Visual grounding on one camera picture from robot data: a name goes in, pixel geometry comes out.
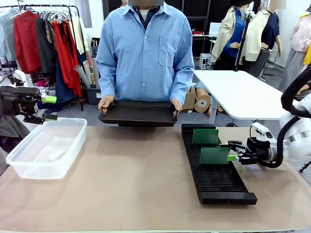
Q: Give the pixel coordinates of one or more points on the white board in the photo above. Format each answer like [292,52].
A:
[215,29]

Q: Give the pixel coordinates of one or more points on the mannequin in beige jacket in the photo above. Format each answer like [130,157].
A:
[226,36]

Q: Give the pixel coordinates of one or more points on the red hanging jacket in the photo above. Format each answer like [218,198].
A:
[26,41]

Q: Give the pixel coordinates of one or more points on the mannequin in cream navy top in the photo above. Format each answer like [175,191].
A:
[257,36]

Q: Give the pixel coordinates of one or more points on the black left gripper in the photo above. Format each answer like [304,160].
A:
[9,102]

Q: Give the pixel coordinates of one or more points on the white folding table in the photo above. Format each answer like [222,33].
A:
[230,82]

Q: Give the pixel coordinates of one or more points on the mannequin in pink top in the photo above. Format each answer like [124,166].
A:
[301,36]

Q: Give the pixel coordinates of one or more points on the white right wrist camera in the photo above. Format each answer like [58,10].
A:
[261,129]

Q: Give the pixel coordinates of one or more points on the green perforated PCB board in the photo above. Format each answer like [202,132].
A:
[213,155]
[205,136]

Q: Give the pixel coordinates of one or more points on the person's right hand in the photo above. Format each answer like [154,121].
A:
[105,102]

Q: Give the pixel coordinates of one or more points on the blue denim hanging garment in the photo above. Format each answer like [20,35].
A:
[62,89]

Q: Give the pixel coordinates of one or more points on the black slotted PCB rack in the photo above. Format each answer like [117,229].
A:
[218,179]

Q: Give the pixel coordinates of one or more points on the person in blue shirt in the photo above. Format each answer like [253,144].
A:
[145,48]

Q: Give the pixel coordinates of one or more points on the black tripod leg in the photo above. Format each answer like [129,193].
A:
[305,167]

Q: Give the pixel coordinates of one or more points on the yellow garment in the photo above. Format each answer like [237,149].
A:
[308,57]

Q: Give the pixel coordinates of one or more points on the black plastic tray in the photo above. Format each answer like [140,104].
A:
[141,114]

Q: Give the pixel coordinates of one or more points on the brown paper roll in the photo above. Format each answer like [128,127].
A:
[88,70]
[81,75]
[95,70]

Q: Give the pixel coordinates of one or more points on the grey cloth on wall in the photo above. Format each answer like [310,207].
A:
[86,12]

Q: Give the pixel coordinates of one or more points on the person's right forearm blue sleeve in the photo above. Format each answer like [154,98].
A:
[105,85]

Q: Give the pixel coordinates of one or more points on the dark grey fabric heap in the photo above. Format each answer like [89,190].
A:
[9,131]

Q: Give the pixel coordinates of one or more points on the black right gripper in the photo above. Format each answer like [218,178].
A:
[261,150]

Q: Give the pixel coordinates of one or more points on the cream hanging garment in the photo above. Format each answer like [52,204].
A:
[79,36]

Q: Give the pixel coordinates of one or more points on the long red hanging dress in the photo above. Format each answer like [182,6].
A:
[64,60]

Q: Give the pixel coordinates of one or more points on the light grey hanging garment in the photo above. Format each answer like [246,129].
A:
[7,34]

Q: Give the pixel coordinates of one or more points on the clear plastic storage box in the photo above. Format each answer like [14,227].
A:
[73,136]

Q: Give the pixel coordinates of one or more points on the black tripod pole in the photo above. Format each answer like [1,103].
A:
[243,41]

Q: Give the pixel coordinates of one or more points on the dark grey plastic bin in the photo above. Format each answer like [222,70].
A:
[93,95]

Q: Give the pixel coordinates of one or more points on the cardboard box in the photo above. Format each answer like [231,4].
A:
[190,102]

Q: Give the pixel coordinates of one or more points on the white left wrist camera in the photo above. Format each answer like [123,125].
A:
[20,75]

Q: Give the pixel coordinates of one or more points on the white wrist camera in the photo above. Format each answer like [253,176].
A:
[261,129]
[20,75]

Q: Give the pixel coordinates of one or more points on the white cube shelf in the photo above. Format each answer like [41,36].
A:
[204,60]

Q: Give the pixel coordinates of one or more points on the tan headless mannequin torso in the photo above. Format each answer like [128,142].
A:
[202,103]

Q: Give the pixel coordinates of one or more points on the charcoal hanging garment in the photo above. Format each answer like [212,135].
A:
[45,55]

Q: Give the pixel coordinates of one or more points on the person's left hand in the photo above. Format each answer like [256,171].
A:
[177,106]

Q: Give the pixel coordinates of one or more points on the person's left forearm blue sleeve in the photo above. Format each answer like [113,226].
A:
[182,87]

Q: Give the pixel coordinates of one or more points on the black metal clothes rack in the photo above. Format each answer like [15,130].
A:
[78,19]

